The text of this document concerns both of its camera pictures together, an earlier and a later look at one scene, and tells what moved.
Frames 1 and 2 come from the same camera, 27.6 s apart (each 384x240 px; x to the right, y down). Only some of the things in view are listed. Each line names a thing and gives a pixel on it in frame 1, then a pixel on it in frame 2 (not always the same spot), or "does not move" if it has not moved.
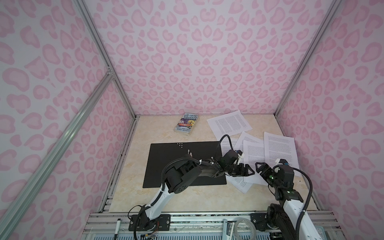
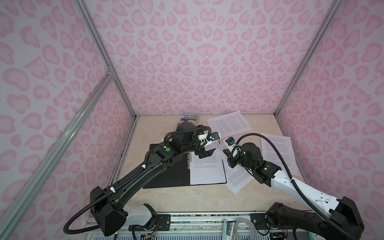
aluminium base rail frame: [115, 226] does not move
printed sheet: [282, 147] does not move
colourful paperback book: [186, 123] does not move
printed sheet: [229, 124] does not move
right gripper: [262, 168] to [230, 159]
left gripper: [246, 170] to [203, 152]
